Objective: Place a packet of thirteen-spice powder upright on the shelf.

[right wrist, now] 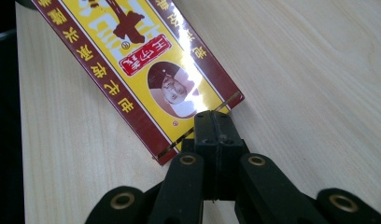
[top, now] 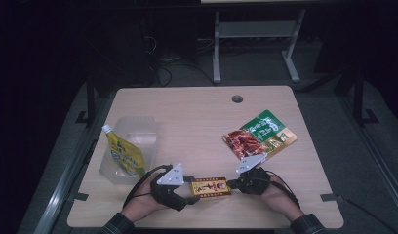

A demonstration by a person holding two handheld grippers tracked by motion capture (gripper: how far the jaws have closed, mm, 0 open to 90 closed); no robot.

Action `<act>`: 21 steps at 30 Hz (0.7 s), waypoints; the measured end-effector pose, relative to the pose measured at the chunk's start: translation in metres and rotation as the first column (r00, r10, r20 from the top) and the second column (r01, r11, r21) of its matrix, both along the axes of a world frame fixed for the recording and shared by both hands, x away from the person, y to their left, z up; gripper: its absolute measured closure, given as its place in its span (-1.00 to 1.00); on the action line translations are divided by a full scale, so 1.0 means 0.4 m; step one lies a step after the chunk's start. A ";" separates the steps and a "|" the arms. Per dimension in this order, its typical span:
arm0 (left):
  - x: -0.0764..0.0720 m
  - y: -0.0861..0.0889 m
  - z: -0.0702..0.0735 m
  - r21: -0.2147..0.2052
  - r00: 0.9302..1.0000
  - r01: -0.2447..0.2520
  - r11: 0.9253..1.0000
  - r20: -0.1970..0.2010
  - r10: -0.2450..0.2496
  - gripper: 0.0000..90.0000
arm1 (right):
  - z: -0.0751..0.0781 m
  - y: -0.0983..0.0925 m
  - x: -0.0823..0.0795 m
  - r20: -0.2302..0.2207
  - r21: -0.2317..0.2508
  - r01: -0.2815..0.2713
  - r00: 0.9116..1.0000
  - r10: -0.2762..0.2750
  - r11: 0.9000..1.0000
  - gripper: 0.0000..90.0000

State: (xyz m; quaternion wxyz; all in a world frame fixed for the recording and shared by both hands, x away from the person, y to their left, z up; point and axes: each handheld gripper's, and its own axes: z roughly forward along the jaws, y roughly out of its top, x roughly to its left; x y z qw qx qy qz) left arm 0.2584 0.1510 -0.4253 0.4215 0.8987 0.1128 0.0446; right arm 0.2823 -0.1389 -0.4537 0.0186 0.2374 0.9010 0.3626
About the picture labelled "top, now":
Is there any person's left hand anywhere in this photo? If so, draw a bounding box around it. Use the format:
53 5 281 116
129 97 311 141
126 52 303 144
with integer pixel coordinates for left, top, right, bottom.
120 184 170 224

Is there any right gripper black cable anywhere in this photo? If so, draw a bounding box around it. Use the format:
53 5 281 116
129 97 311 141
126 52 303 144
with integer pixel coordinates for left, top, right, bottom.
264 170 301 210

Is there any white metal table frame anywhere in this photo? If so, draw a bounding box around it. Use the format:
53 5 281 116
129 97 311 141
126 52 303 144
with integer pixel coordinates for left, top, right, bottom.
212 9 307 84

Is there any small red yellow box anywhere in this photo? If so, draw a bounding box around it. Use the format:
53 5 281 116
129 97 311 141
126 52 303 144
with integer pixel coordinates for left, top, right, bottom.
190 176 232 200

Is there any black table edge bracket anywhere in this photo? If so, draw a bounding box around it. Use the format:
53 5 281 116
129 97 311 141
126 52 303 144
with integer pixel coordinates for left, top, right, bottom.
69 192 90 203
319 193 346 203

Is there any black metal stand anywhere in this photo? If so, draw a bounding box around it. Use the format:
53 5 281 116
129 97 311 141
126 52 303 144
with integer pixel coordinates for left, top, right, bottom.
352 66 380 127
74 69 98 128

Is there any thin black floor cable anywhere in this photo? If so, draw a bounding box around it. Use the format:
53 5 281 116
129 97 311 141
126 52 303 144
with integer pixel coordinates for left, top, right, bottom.
344 198 398 234

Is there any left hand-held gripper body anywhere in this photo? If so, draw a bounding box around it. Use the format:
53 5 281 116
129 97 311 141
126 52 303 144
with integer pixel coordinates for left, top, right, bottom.
150 162 189 213

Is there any clear plastic container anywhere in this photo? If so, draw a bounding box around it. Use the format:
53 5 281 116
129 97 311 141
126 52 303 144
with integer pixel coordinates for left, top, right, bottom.
99 115 162 185

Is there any yellow spout pouch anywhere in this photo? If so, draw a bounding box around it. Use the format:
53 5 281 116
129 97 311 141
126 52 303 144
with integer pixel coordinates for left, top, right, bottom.
101 124 147 178

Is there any green red food pouch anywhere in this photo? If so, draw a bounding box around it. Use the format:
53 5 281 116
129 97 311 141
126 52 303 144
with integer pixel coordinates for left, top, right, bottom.
221 109 299 161

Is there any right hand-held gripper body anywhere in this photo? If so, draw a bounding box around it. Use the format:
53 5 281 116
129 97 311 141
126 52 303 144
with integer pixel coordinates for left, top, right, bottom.
235 153 272 196

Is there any aluminium floor rail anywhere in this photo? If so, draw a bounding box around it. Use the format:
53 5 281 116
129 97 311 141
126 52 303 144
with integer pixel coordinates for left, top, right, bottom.
32 94 118 234
338 96 398 211

